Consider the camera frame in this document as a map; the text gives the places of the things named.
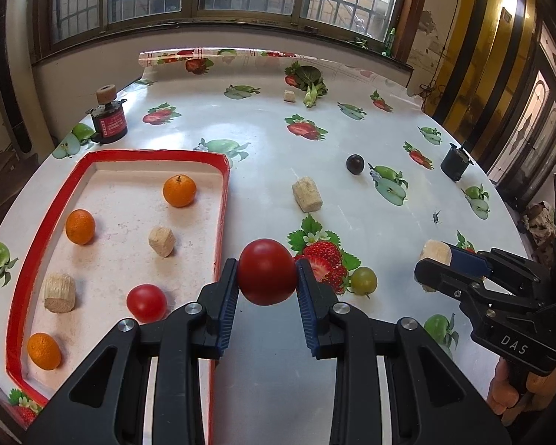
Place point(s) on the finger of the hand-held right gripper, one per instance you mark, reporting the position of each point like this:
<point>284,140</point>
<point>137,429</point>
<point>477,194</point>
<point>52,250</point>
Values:
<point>468,260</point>
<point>445,280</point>

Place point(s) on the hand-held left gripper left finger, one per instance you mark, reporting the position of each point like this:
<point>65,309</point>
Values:
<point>227,306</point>

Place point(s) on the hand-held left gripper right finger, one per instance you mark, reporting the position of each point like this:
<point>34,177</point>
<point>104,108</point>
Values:
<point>306,306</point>

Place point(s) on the red tomato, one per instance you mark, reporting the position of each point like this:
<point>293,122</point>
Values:
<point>146,303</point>
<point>266,271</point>

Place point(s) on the orange tangerine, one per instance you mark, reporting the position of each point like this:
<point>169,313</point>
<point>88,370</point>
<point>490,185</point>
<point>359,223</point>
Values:
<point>80,226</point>
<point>44,351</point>
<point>179,190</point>

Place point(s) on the red rimmed white tray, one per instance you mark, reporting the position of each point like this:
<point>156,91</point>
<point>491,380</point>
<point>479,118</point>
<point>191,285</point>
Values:
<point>120,213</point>

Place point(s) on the person's right hand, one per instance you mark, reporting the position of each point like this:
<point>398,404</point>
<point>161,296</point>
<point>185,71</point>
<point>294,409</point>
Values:
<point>498,391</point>

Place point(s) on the dried green fruit stem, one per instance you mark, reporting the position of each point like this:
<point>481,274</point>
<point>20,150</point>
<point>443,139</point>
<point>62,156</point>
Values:
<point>438,216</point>

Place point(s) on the green tomato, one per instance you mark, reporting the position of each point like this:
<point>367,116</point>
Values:
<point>363,280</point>

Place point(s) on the brown patterned cloth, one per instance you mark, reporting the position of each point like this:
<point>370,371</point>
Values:
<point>540,225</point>

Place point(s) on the black plastic cup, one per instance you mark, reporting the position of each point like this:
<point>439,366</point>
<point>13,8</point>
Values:
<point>454,163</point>

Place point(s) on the dark purple plum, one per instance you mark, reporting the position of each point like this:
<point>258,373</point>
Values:
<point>355,164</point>

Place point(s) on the golden wooden door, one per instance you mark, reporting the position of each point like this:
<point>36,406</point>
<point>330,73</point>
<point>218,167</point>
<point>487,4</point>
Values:
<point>491,55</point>

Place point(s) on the small beige cork block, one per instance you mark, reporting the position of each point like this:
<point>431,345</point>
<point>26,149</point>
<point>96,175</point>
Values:
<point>289,96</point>

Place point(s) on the green bok choy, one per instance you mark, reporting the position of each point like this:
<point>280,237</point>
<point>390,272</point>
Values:
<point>308,79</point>

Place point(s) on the green bottle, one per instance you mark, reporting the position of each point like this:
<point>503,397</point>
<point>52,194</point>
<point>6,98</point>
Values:
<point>390,42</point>

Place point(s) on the cork stopper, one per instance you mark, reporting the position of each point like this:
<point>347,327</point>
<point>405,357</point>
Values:
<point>105,94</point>

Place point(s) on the white standing air conditioner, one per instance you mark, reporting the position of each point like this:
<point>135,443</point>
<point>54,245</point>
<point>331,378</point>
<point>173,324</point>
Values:
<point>11,79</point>

